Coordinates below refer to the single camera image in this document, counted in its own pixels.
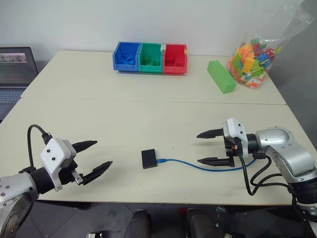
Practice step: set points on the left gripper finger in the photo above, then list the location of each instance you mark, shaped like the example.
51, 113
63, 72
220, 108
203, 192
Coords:
85, 144
97, 172

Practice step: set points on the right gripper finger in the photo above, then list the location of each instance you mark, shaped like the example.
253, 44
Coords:
215, 161
210, 134

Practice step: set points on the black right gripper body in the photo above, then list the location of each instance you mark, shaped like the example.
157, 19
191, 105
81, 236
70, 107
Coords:
230, 149

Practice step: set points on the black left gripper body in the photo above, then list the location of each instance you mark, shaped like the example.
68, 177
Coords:
67, 175

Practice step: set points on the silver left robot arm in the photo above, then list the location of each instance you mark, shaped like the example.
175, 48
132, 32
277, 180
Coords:
15, 183

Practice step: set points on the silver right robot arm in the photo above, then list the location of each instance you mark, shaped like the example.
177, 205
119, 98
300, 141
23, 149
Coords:
284, 153

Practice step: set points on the small black box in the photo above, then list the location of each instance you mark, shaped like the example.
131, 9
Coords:
149, 159

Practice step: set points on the long green foam block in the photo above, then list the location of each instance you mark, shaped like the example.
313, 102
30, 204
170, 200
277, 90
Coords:
221, 77

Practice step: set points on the dark rounded shape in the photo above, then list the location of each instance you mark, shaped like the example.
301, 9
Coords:
138, 224
199, 223

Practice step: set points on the red toy brick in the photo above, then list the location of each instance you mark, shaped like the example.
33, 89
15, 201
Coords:
170, 62
180, 64

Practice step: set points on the clear bag of toy bricks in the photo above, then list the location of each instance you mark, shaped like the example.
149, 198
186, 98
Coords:
250, 64

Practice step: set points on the red plastic storage bin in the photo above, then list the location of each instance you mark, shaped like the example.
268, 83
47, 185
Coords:
182, 55

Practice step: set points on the green toy brick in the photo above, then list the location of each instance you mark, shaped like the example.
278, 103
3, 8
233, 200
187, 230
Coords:
146, 60
156, 63

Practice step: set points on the blue toy bricks pile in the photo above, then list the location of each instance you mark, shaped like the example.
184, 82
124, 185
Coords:
127, 60

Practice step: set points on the green plastic storage bin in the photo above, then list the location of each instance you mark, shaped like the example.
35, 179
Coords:
158, 53

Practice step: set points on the blue plastic storage bin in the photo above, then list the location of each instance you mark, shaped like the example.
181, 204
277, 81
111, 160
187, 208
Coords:
119, 53

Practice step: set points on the grey laptop computer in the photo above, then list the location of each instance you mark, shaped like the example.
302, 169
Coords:
13, 74

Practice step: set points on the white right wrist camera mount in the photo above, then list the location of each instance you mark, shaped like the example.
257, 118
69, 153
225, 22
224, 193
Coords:
234, 130

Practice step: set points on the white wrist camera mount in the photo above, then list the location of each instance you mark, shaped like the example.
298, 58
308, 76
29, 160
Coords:
53, 155
234, 130

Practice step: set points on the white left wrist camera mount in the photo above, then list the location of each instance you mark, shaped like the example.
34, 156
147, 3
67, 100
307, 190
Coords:
53, 155

